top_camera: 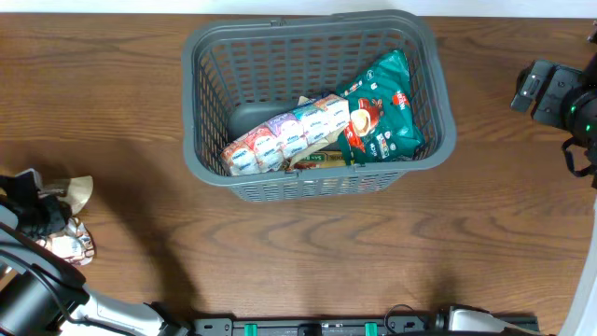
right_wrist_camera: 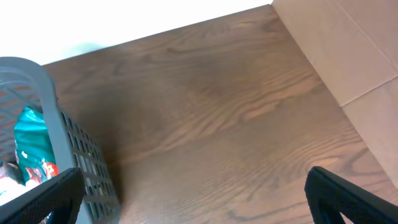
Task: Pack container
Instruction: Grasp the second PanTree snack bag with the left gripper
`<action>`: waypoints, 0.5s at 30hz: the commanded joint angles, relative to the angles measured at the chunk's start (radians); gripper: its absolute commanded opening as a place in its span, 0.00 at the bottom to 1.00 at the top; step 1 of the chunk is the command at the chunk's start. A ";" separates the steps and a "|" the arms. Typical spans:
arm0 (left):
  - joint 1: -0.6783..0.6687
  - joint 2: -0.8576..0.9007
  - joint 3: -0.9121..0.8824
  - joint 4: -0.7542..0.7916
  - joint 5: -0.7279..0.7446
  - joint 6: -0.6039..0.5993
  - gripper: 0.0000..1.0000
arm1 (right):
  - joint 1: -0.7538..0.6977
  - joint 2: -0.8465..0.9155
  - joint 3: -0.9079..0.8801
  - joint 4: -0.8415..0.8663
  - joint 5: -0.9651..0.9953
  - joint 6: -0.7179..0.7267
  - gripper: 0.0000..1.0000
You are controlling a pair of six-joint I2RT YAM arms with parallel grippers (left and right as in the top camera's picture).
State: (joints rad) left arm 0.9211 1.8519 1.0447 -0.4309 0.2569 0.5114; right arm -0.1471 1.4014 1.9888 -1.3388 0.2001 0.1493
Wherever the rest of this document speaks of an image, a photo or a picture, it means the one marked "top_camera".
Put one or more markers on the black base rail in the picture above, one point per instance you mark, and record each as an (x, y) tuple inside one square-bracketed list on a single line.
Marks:
[(401, 324)]

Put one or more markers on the San Remo spaghetti packet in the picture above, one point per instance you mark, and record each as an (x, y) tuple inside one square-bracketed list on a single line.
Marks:
[(321, 159)]

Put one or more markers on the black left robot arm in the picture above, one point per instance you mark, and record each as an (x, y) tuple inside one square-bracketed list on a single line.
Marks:
[(49, 296)]

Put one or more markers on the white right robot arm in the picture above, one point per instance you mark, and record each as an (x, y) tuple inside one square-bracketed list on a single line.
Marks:
[(581, 318)]

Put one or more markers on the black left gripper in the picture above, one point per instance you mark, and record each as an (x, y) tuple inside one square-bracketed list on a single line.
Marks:
[(46, 216)]

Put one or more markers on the colourful tissue pack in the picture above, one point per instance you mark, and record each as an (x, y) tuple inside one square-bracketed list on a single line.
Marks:
[(266, 148)]

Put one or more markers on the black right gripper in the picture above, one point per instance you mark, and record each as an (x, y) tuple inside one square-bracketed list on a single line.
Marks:
[(561, 82)]

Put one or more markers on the grey plastic basket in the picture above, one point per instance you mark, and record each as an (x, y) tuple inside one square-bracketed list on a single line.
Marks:
[(237, 74)]

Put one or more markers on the beige snack bag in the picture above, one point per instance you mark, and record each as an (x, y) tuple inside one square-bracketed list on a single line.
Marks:
[(73, 243), (323, 121)]

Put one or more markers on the green Nescafe coffee bag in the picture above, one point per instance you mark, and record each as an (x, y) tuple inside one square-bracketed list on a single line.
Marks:
[(381, 126)]

